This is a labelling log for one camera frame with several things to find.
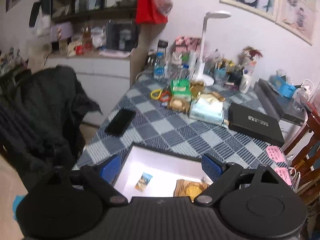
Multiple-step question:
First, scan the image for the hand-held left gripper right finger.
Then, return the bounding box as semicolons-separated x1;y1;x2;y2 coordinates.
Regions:
194;153;282;207

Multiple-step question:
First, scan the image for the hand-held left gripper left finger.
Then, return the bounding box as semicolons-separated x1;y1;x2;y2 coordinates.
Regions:
51;154;128;207

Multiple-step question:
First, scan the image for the black box white inside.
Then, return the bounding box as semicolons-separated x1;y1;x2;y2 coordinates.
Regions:
111;143;213;198

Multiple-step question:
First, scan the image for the pale blue tissue pack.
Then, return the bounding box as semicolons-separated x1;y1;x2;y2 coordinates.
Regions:
189;98;224;125

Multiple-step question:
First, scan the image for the black gift box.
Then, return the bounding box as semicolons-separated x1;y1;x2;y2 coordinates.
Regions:
228;102;285;147

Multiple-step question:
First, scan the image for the blue checkered desktop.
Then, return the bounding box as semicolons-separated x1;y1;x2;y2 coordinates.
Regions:
72;73;293;193

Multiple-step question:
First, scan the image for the black phone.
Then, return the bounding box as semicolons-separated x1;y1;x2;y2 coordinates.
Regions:
104;109;137;136

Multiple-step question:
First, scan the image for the pink paper note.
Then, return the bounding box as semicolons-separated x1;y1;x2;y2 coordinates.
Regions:
274;167;293;186
266;146;285;163

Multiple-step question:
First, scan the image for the beige paper packet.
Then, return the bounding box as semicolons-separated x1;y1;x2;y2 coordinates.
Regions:
197;92;225;103

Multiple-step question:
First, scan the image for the gold wrapped pastry box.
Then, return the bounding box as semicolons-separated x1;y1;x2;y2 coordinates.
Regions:
190;80;207;97

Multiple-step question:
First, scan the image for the green tissue pack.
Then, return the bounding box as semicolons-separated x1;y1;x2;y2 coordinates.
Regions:
170;79;192;98

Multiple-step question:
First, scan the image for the black coat on chair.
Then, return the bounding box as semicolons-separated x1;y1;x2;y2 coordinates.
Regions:
0;65;102;193

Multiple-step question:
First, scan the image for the blue plastic basket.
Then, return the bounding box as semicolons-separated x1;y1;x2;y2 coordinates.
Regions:
214;67;229;87

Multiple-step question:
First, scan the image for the small fridge black top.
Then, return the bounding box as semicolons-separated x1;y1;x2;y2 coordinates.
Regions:
254;78;308;125

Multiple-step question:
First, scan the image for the white counter cabinet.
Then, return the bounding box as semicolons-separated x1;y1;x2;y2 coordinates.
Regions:
27;50;132;128

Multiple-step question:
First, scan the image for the black pen holder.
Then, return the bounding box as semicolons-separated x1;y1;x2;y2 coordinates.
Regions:
229;66;244;83

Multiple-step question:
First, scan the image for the dark wooden chair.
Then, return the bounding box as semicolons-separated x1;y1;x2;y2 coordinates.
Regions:
282;102;320;205

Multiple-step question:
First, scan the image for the white desk lamp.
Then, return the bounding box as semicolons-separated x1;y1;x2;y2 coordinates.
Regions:
192;10;232;87

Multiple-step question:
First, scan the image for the stack of plastic cups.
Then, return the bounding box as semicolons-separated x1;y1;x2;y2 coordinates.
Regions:
189;51;198;74

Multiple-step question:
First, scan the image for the blue tissue box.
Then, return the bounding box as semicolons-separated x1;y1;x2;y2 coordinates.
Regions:
269;75;297;98

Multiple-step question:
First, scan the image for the clear water jug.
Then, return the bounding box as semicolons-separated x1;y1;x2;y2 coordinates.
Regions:
292;80;314;111

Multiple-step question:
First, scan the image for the red feather decoration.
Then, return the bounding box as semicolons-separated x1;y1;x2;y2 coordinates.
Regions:
242;46;264;60

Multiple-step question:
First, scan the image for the pink checkered box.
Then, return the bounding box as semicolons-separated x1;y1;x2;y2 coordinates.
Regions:
175;36;202;53

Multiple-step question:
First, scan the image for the black lid tumbler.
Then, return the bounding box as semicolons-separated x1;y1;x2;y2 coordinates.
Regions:
157;39;168;55

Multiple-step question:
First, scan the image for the black water dispenser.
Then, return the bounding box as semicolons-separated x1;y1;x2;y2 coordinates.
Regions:
106;20;139;51

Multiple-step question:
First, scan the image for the amber oil bottle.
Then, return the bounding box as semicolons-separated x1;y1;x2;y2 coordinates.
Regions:
82;21;93;44

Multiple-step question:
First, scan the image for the red bag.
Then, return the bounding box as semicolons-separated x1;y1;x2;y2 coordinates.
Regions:
136;0;168;25

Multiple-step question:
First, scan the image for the hanging black white garment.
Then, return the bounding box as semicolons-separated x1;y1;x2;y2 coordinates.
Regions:
29;0;52;37

